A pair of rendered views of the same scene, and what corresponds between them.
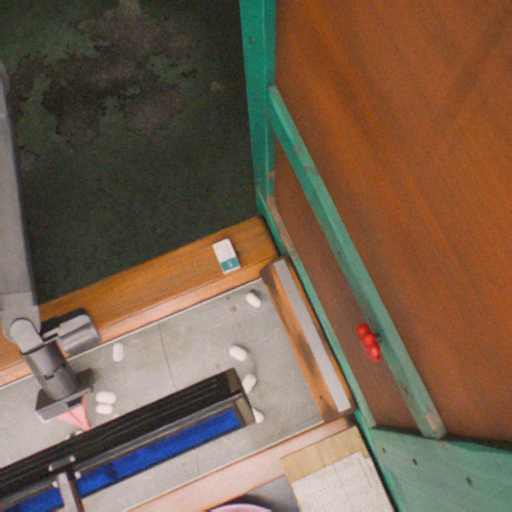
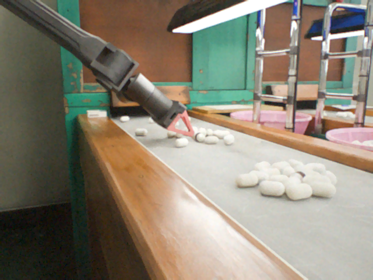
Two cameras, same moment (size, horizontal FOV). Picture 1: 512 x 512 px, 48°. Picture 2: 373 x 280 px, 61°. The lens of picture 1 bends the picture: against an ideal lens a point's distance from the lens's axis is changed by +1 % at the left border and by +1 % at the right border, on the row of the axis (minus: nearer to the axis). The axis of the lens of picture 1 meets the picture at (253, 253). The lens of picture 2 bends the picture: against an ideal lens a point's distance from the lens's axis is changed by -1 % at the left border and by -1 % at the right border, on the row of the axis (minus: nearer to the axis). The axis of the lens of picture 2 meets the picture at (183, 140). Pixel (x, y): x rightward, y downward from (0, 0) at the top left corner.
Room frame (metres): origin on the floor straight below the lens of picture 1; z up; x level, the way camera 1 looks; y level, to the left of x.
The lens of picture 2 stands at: (0.11, 1.14, 0.90)
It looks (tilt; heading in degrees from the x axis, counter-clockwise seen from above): 11 degrees down; 265
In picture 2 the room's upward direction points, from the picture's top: straight up
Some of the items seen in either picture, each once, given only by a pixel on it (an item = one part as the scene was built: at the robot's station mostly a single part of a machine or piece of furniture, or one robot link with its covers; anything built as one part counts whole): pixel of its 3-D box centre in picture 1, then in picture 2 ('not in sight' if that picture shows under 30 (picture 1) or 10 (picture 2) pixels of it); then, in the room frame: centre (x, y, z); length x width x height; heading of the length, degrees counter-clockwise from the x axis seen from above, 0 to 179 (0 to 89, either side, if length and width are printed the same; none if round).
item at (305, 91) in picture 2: not in sight; (297, 92); (-0.53, -0.26, 0.83); 0.30 x 0.06 x 0.07; 16
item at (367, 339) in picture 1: (371, 341); not in sight; (0.06, -0.11, 1.24); 0.04 x 0.02 x 0.04; 16
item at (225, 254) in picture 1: (226, 256); (96, 114); (0.30, 0.05, 0.77); 0.06 x 0.04 x 0.02; 16
